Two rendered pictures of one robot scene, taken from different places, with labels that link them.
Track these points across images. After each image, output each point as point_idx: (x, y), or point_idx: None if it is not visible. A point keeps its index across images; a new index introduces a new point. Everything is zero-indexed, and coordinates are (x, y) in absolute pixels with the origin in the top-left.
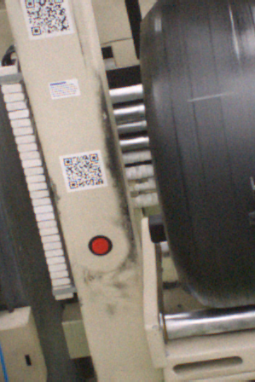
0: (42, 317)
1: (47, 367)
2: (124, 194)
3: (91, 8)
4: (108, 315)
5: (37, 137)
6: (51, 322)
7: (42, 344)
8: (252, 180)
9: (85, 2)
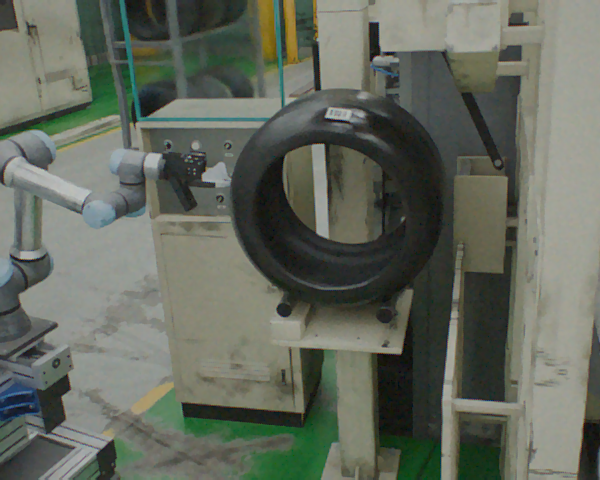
0: (448, 284)
1: (422, 302)
2: (329, 181)
3: (353, 75)
4: None
5: None
6: (473, 304)
7: (425, 288)
8: (201, 152)
9: (324, 62)
